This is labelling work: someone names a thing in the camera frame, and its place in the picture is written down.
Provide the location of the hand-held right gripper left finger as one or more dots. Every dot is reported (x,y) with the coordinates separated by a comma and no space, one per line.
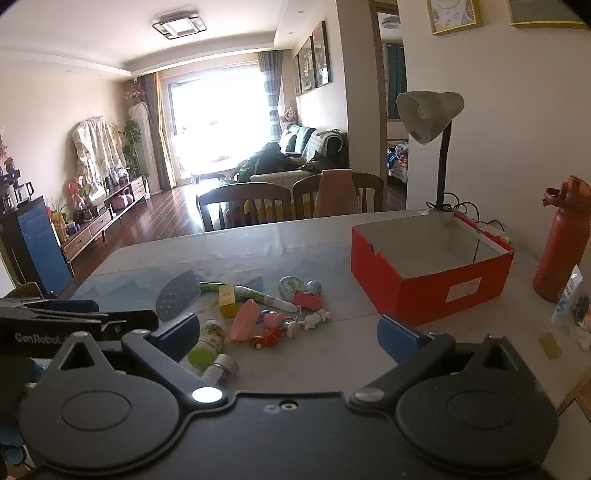
(178,334)

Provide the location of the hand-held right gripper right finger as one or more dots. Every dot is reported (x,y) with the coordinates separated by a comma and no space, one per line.
(399,334)

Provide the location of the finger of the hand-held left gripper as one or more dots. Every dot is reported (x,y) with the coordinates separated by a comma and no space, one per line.
(78,305)
(27,339)

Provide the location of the green lid jar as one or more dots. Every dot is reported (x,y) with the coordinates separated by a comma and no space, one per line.
(203,353)

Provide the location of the red cardboard box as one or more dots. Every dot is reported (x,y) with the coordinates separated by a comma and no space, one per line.
(415,295)

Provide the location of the small yellow box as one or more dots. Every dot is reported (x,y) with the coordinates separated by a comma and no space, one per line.
(228,302)

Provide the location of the pink plastic scoop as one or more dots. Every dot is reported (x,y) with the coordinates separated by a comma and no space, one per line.
(242,323)

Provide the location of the orange toy figure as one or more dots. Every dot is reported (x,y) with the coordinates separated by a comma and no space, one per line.
(267,339)

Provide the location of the white marker pen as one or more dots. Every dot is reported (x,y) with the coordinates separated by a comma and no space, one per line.
(265,299)

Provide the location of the pink pig toy figure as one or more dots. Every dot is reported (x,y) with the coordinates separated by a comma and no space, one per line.
(273,318)

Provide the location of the pink binder clip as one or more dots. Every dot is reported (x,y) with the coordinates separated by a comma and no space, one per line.
(308,300)

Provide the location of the teal round toy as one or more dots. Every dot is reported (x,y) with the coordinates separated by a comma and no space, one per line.
(313,287)

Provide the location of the green white oval case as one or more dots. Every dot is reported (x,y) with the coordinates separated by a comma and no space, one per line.
(291,287)

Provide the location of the person's left hand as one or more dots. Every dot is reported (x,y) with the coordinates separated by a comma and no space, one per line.
(10,443)

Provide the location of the blue board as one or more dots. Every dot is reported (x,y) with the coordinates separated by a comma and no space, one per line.
(44,244)

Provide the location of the blue printed table mat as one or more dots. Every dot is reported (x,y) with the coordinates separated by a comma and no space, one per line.
(184,263)

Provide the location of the wooden TV cabinet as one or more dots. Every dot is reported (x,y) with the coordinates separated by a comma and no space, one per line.
(92,226)

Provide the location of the dark wooden shelf cabinet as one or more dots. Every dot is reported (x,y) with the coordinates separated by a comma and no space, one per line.
(9,230)

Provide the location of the pink bag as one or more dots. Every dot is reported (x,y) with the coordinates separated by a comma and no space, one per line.
(122,201)

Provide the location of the small yellow block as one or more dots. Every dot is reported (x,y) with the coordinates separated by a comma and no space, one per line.
(550,345)

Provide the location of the dark wooden chair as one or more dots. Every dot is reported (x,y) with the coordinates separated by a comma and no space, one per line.
(244,190)
(369,184)

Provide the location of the pink cloth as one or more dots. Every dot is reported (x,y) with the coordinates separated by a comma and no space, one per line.
(336,194)

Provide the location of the hanging light clothes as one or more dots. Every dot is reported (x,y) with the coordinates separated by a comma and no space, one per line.
(97,147)

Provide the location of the light coffee table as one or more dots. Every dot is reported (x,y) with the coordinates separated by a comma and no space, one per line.
(214,170)

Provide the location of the white squeeze tube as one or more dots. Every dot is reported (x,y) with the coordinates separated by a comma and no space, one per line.
(567,295)

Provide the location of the colourful fabric pile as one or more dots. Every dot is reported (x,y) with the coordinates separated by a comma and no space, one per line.
(398,161)

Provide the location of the green potted plant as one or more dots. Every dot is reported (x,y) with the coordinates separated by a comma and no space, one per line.
(131,138)

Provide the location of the white tower air conditioner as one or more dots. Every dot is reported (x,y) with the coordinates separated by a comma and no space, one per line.
(145,143)

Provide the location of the red flower vase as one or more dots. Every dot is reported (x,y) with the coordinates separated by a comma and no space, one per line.
(2,145)

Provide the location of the red water bottle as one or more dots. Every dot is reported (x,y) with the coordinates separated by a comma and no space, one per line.
(561,249)

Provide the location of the grey curtain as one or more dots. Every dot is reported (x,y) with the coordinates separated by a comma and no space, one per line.
(271,87)
(154,129)

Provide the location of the dark clothes pile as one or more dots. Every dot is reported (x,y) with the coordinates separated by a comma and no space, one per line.
(268,161)

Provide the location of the light sofa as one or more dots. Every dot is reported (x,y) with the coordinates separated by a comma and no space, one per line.
(304,143)

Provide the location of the pink flowers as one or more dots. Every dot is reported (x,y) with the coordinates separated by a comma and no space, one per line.
(135,91)

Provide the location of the white desk lamp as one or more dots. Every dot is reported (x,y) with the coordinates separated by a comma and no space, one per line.
(429,110)

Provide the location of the square ceiling lamp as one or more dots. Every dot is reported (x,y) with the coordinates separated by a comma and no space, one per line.
(180,25)

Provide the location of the gold framed picture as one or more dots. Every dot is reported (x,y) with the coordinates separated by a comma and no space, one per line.
(545,11)
(455,14)

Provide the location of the dark framed wall picture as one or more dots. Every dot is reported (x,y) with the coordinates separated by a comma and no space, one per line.
(322,53)
(297,74)
(307,64)

